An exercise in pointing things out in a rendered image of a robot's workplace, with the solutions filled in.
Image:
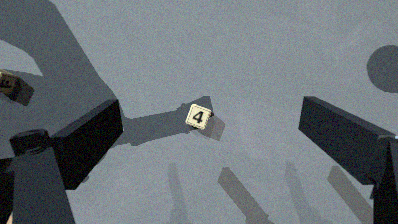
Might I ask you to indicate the wooden letter block with blue j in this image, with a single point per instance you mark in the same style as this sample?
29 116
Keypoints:
7 81

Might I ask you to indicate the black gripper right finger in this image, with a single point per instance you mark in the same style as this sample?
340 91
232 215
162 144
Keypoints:
366 151

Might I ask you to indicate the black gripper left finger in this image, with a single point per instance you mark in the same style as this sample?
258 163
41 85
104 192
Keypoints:
33 183

